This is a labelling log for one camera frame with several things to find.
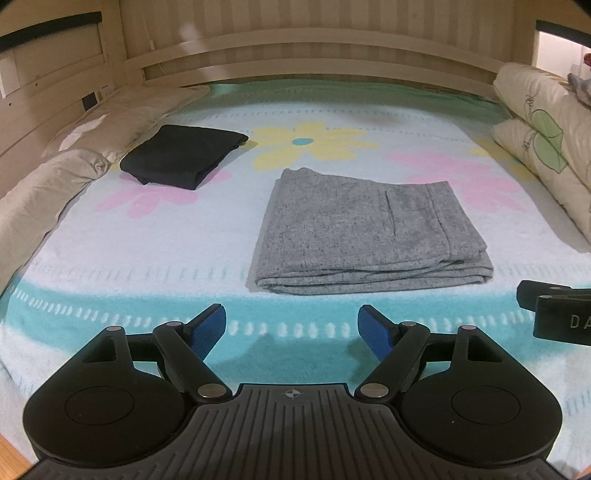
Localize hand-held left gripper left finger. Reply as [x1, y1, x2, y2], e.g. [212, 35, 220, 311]
[81, 303, 234, 403]

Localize cream duvet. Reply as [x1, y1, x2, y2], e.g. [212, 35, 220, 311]
[0, 85, 211, 296]

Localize grey cloth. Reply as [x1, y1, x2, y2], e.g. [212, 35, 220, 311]
[566, 73, 591, 104]

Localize grey pants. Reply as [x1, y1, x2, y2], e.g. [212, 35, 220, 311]
[247, 167, 495, 296]

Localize black folded pants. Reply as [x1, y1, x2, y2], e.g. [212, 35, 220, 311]
[119, 124, 250, 191]

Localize wooden bed frame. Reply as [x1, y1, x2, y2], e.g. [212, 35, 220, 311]
[0, 0, 591, 162]

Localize floral blanket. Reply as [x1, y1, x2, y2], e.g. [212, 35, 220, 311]
[0, 82, 591, 467]

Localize leaf print pillow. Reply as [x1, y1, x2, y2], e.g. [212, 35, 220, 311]
[493, 62, 591, 208]
[490, 119, 591, 254]

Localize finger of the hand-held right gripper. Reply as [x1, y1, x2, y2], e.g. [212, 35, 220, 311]
[533, 290, 591, 347]
[516, 279, 591, 315]

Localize wall outlet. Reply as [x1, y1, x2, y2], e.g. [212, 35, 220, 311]
[82, 90, 114, 112]

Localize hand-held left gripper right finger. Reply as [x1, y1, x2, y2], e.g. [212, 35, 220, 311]
[353, 304, 506, 401]

